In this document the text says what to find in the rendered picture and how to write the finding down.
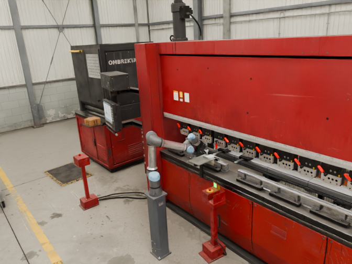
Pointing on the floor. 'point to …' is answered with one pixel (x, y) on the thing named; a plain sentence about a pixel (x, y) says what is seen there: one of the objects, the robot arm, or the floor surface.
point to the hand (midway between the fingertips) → (205, 154)
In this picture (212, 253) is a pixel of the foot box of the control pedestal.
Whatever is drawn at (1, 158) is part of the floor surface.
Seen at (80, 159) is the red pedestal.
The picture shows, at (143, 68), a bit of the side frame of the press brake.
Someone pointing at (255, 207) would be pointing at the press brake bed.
